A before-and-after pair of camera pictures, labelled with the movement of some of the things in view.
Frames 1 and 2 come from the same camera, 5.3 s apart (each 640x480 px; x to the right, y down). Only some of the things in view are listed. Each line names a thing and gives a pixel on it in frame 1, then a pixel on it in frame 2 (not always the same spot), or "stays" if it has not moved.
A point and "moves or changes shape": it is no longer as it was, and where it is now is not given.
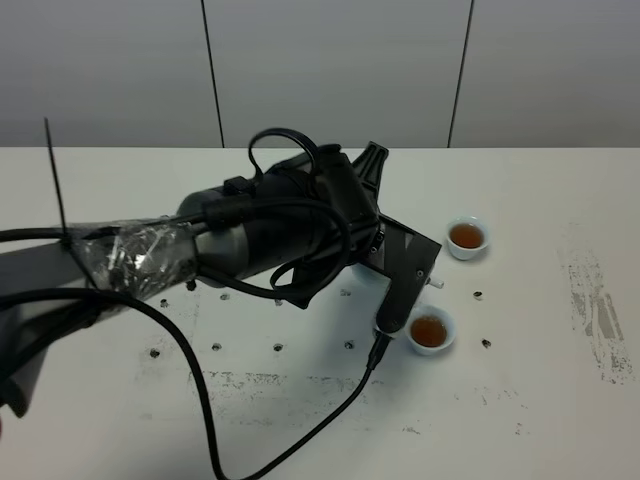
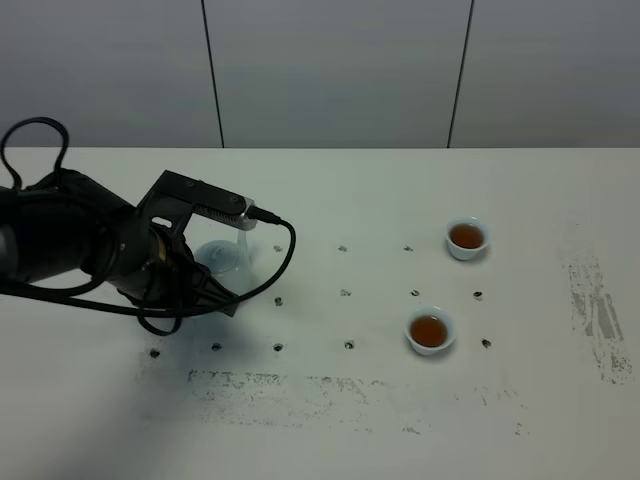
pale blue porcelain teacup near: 430,329 stays
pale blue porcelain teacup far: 467,238 stays
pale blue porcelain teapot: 360,283 moves or changes shape
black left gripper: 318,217 -> 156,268
